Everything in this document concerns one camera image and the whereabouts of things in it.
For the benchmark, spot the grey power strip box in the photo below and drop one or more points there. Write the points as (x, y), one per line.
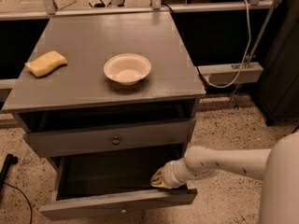
(224, 74)

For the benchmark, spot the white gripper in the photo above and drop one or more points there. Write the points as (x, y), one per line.
(167, 175)

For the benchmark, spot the grey drawer cabinet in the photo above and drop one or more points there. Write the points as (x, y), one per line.
(80, 96)

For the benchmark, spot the white paper bowl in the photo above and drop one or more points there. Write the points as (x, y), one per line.
(127, 68)

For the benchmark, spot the black stand foot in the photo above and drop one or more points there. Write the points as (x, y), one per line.
(9, 160)

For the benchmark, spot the metal railing frame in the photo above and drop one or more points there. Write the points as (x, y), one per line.
(124, 6)

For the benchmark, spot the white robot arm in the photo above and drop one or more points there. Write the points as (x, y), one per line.
(277, 168)

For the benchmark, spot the grey drawer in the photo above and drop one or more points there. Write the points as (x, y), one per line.
(99, 139)
(111, 204)

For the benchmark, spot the yellow sponge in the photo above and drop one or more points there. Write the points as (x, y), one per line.
(46, 63)

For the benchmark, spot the dark cabinet at right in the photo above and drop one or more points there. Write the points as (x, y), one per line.
(277, 91)

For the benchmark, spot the grey top drawer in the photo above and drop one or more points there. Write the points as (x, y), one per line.
(99, 139)

